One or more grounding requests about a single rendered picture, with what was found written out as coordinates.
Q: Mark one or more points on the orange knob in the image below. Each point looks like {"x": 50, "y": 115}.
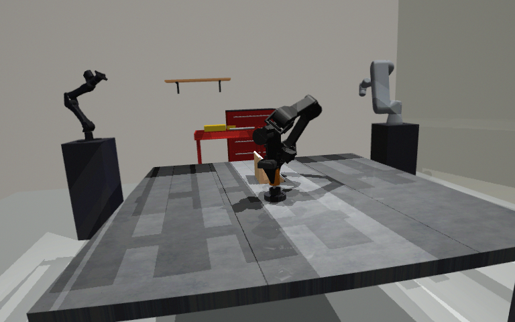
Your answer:
{"x": 277, "y": 178}

